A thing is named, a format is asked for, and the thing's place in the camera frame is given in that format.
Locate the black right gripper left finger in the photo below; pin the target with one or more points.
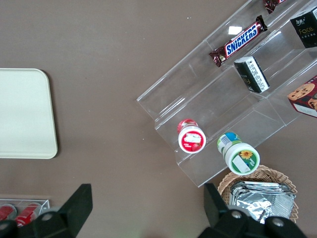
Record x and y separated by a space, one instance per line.
71 213

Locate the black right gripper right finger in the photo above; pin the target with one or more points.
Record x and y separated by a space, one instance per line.
223 223

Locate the green yogurt cup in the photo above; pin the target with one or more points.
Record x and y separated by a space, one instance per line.
242 160

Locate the cream plastic tray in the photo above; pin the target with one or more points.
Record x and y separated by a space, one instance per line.
24 111

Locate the clear acrylic bottle rack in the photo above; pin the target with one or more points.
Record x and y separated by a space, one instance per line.
45 204

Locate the stacked foil containers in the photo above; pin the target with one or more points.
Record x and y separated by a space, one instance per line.
260 203

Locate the red cola bottle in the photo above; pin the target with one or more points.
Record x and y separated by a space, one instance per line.
7 212
26 214

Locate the light wicker basket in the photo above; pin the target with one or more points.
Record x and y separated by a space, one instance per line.
280 177

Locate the red yogurt cup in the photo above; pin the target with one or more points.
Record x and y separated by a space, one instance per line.
192 140

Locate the clear acrylic stepped display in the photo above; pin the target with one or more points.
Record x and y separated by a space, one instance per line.
198 99

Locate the red cookie box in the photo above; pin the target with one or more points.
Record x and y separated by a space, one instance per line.
305 96

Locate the small black carton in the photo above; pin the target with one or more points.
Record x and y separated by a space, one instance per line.
252 74
305 29

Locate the Snickers chocolate bar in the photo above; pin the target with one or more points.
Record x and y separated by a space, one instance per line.
241 39
270 5

